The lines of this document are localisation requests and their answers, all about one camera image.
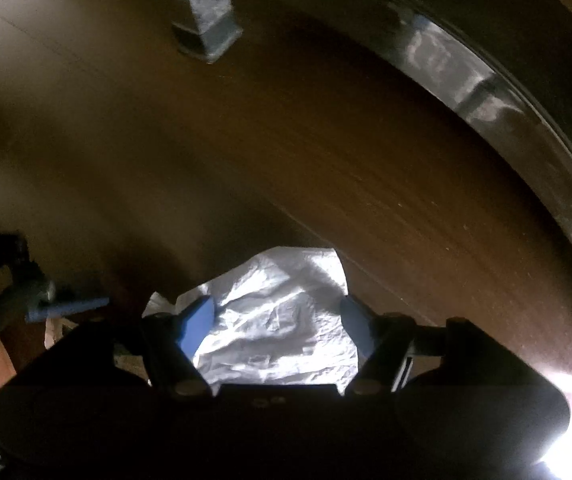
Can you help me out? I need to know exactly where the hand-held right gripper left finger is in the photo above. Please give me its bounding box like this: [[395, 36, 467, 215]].
[[143, 295, 215, 397]]

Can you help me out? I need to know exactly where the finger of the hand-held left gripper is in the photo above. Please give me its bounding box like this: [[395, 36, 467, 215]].
[[23, 296, 112, 325]]

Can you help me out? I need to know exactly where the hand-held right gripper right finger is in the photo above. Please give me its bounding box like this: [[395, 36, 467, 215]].
[[340, 294, 471, 397]]

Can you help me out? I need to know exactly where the white paper sheet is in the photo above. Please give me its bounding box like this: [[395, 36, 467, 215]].
[[143, 246, 359, 387]]

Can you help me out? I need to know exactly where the metal bench frame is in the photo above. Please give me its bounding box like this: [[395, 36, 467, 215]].
[[158, 0, 572, 396]]

